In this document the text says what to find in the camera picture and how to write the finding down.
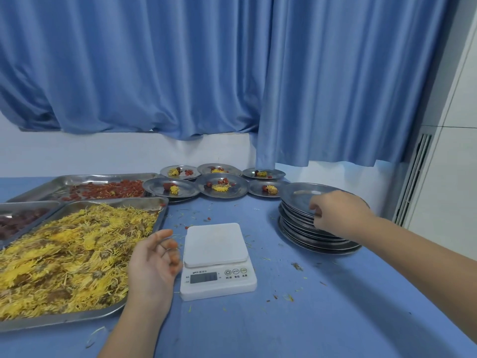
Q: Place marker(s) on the person's left hand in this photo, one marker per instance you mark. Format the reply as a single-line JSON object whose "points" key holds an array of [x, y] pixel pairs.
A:
{"points": [[149, 272]]}

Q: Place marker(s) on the person's right hand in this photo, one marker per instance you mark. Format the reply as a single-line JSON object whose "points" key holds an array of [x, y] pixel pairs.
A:
{"points": [[346, 216]]}

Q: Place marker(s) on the stack of steel plates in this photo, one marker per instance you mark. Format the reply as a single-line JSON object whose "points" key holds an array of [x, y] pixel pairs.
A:
{"points": [[309, 238]]}

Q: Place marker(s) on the white digital kitchen scale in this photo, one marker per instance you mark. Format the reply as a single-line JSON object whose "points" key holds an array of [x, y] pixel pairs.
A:
{"points": [[214, 246]]}

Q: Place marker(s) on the pile of yellow chrysanthemums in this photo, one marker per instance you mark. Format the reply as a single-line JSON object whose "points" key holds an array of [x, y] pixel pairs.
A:
{"points": [[67, 264]]}

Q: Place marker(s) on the round steel plate red label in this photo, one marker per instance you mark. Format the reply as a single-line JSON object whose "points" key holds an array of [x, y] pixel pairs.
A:
{"points": [[164, 174]]}

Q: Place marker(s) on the person's right forearm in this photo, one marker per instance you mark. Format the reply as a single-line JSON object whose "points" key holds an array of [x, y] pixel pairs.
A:
{"points": [[432, 264]]}

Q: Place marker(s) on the person's left forearm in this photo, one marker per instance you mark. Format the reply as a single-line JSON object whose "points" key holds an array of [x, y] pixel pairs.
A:
{"points": [[134, 331]]}

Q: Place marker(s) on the rectangular steel tray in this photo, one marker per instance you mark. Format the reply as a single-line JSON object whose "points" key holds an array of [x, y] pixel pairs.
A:
{"points": [[37, 186], [22, 205], [156, 205]]}

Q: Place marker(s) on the blue tablecloth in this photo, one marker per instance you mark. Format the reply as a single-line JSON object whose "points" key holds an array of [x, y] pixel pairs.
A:
{"points": [[316, 313]]}

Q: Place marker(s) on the white standing air conditioner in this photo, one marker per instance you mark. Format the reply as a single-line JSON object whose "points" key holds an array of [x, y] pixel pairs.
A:
{"points": [[447, 182]]}

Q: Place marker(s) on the narrow blue curtain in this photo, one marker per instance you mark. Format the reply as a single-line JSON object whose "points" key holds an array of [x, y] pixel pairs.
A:
{"points": [[343, 81]]}

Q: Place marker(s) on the wide blue curtain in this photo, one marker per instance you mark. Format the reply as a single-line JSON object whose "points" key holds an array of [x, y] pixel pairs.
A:
{"points": [[130, 63]]}

